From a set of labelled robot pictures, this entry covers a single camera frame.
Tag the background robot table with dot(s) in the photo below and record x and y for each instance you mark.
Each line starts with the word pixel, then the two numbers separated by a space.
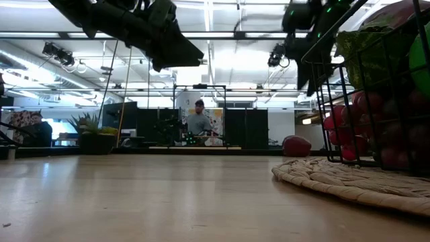
pixel 195 148

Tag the small green lime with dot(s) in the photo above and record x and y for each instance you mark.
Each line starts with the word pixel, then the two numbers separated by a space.
pixel 421 64

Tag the person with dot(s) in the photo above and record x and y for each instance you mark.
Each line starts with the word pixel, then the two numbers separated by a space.
pixel 38 132
pixel 199 122

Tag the black aluminium table frame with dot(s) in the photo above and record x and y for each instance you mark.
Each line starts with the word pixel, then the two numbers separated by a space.
pixel 201 152

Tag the floral patterned cushion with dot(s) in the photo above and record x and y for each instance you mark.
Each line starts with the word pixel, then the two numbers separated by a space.
pixel 20 117

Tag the black overhead light bar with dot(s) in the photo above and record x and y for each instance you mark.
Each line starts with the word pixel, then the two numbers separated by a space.
pixel 235 35

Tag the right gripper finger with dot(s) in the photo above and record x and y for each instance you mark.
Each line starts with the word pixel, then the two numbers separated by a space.
pixel 319 80
pixel 302 75

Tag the colourful abstract poster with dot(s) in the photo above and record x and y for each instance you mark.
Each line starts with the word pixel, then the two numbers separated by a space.
pixel 216 117

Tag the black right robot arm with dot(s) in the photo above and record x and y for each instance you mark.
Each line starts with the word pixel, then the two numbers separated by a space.
pixel 302 17

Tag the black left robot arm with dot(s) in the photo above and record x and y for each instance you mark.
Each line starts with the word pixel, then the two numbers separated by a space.
pixel 100 13

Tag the black partition wall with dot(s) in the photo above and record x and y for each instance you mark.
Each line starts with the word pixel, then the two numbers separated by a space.
pixel 151 124

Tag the white round column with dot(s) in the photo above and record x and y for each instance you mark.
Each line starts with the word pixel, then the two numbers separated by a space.
pixel 188 100

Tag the round woven straw mat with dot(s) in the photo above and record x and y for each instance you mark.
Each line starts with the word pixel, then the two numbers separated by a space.
pixel 352 183

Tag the small striped green melon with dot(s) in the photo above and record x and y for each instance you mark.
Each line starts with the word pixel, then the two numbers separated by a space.
pixel 369 57

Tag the dark red apple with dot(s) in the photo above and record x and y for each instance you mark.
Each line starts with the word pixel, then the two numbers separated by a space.
pixel 296 147

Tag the pineapple top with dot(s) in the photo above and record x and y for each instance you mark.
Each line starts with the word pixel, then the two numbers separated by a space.
pixel 95 142

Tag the lit wall lamp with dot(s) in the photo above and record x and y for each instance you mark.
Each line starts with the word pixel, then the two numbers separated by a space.
pixel 306 121

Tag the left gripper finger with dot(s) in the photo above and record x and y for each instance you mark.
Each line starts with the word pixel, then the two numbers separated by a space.
pixel 178 50

